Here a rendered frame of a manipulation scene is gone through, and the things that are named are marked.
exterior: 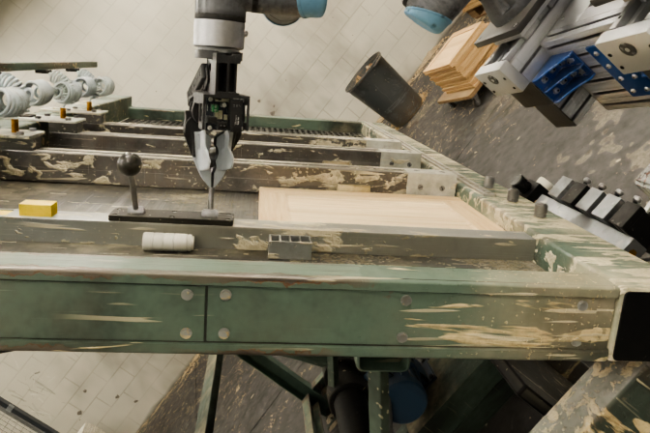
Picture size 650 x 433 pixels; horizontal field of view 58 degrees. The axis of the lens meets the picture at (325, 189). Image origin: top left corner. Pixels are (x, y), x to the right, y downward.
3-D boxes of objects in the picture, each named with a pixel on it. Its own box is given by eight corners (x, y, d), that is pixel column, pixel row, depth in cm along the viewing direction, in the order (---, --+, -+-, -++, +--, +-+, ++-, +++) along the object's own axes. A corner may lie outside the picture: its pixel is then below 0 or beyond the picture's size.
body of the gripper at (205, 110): (199, 134, 85) (202, 49, 82) (186, 127, 92) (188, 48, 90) (250, 135, 88) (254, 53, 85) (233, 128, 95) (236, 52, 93)
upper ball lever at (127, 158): (146, 225, 97) (138, 163, 88) (123, 224, 96) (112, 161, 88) (150, 209, 100) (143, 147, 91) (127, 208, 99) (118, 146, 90)
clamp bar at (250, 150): (421, 178, 176) (429, 98, 171) (4, 155, 162) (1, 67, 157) (412, 171, 186) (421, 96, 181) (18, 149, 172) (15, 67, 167)
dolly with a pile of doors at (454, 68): (522, 54, 442) (485, 17, 433) (481, 108, 438) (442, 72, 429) (483, 65, 502) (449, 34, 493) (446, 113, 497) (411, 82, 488)
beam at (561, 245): (690, 364, 82) (706, 291, 80) (609, 363, 81) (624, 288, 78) (380, 144, 296) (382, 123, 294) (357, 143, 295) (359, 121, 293)
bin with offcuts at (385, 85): (434, 91, 571) (385, 46, 557) (403, 131, 566) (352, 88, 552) (415, 96, 621) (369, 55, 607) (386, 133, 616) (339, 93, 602)
